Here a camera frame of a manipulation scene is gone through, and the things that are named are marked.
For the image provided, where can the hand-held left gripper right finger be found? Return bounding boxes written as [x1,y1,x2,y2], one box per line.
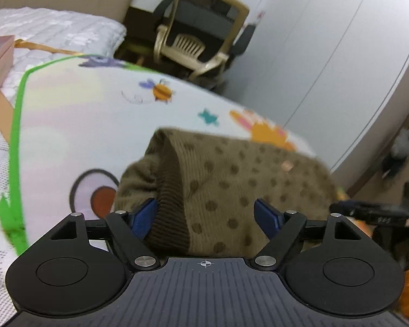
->
[250,198,361,272]

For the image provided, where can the beige mesh office chair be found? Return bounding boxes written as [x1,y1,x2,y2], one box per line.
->
[153,0,257,86]

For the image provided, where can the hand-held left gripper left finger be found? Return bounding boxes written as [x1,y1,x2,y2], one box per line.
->
[49,198,159,270]

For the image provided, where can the white wardrobe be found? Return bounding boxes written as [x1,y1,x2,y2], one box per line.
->
[221,0,409,191]

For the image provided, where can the olive polka dot corduroy garment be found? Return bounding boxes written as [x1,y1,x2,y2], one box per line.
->
[113,128,339,258]

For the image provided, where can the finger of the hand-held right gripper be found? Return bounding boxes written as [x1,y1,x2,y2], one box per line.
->
[329,200,366,216]

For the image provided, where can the cartoon animal printed mat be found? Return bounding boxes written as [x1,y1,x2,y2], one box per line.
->
[0,41,409,327]

